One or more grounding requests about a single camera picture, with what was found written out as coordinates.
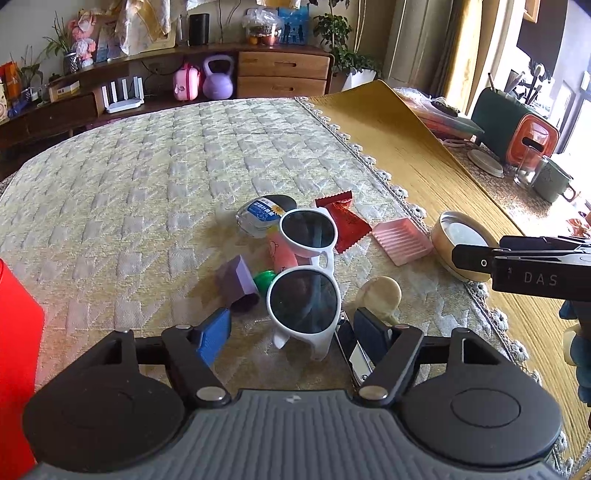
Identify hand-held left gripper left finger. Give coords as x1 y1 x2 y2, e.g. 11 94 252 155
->
106 307 232 409

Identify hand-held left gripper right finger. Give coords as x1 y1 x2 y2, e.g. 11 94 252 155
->
353 307 485 402

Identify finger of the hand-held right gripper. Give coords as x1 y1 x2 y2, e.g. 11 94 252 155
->
451 243 496 274

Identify purple block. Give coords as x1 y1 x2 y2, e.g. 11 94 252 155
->
217 255 260 313

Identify pink ribbed soap dish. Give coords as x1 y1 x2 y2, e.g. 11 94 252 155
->
372 216 434 267

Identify white sunglasses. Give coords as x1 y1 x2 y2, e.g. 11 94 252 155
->
265 208 343 361

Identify green ball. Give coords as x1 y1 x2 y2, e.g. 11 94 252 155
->
253 270 277 296

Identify pink carrot toy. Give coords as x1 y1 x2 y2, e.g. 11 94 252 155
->
265 228 300 274

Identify red tin box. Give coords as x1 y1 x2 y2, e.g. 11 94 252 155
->
0 258 45 469

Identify person's right hand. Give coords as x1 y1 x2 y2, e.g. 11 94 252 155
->
558 299 591 367

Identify brown patterned tablecloth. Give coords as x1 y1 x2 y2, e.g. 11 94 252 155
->
450 138 591 241

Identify green mug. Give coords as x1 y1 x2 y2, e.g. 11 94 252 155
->
531 157 578 204

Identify white plate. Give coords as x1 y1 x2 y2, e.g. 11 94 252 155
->
467 148 505 178

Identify clear glass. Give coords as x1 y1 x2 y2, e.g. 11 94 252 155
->
513 157 540 186

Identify red candy packet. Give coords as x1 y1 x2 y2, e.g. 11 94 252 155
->
315 190 373 254

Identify yellow wood-grain mat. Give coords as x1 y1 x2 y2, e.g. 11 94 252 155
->
307 79 591 462

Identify clear tape box blue label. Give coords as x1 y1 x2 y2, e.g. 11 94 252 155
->
235 195 297 238

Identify dark green utensil container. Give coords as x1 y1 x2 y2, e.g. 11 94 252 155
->
471 65 559 158

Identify quilted beige table mat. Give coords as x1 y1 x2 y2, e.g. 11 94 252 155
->
0 98 578 464

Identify beige curtain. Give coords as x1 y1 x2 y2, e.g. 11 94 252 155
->
383 0 509 112

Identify white router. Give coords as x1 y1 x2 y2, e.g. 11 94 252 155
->
102 76 145 114

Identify pink toy suitcase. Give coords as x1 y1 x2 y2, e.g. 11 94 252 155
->
173 64 201 101

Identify purple kettlebell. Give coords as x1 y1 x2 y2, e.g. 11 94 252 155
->
202 55 235 99

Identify tall potted green plant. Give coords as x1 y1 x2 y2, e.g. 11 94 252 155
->
313 0 384 90

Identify wooden TV cabinet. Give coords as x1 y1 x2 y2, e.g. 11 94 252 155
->
0 44 335 148

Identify small cardboard box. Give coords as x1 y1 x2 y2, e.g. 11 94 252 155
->
48 80 80 102

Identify blue picture card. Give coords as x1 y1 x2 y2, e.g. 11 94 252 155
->
277 7 309 45

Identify blue toy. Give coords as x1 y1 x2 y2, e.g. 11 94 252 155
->
7 95 33 118

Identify black speaker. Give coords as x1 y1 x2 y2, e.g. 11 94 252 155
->
189 13 210 46

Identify clear plastic bag with fruit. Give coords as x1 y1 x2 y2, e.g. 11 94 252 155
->
242 8 283 47

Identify plant in patterned pot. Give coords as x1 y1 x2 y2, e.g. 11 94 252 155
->
44 14 81 75

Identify small green potted plant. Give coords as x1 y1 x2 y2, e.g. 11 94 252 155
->
18 46 44 93

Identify pink plush doll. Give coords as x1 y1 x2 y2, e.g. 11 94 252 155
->
69 9 98 63

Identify orange gift box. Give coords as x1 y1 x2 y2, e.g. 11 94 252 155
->
0 62 21 95

